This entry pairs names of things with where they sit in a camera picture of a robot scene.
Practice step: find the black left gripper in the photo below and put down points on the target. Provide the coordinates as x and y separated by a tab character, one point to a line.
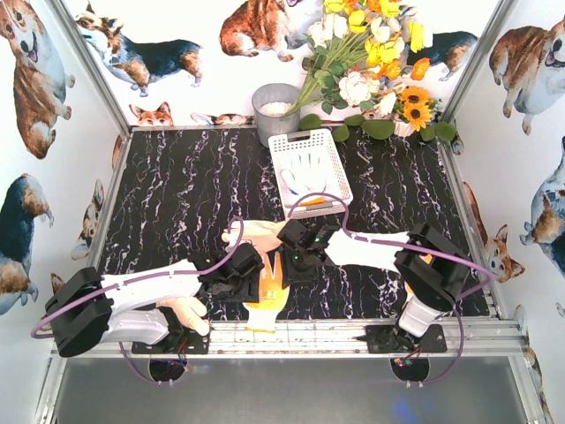
249	288

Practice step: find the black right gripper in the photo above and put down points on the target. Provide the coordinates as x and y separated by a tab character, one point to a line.
285	271

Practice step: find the yellow dotted glove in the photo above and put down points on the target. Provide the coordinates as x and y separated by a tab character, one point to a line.
272	296

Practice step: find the blue dotted white glove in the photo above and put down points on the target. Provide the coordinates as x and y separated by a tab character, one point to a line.
304	173

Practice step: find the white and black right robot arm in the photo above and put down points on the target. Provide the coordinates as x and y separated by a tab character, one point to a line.
432	267

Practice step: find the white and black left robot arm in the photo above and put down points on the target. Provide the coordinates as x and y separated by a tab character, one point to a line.
91	309

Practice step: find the white plastic storage basket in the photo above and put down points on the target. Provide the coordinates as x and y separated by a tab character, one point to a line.
338	194

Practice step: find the plain white cotton glove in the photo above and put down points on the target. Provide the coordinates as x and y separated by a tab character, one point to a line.
263	235

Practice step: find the cream leather glove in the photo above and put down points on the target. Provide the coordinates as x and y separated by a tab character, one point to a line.
190	312

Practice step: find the grey metal bucket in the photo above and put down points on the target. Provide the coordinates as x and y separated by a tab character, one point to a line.
273	107

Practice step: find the artificial flower bouquet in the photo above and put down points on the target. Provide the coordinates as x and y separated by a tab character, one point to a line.
371	55

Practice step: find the aluminium front rail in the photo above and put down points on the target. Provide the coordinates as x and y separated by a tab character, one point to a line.
477	336

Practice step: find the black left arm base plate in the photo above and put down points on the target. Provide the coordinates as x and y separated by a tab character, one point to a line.
179	340

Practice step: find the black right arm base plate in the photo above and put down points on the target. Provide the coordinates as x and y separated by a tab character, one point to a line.
392	339

